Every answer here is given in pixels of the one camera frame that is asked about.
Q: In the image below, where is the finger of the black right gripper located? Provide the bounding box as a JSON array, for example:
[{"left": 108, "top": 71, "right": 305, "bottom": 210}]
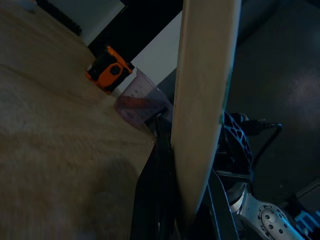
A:
[{"left": 216, "top": 112, "right": 254, "bottom": 174}]

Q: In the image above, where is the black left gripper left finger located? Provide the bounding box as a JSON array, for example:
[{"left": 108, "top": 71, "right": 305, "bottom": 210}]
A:
[{"left": 130, "top": 107, "right": 182, "bottom": 240}]

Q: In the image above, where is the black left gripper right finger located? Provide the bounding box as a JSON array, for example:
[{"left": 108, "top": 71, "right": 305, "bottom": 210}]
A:
[{"left": 196, "top": 169, "right": 240, "bottom": 240}]

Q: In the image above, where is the floral round plate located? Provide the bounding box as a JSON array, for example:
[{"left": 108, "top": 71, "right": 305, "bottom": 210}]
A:
[{"left": 170, "top": 0, "right": 243, "bottom": 222}]

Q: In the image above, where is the pink measuring jug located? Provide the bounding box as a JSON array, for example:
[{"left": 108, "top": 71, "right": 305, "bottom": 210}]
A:
[{"left": 114, "top": 67, "right": 175, "bottom": 131}]

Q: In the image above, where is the light wooden table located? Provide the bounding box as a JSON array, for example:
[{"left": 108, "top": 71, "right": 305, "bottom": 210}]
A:
[{"left": 0, "top": 0, "right": 176, "bottom": 240}]

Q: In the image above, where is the orange black tape measure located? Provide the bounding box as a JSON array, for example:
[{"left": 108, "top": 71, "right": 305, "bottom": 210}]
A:
[{"left": 85, "top": 45, "right": 136, "bottom": 95}]

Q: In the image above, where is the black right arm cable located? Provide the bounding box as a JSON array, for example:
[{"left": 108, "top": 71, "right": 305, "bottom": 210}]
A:
[{"left": 241, "top": 119, "right": 284, "bottom": 196}]

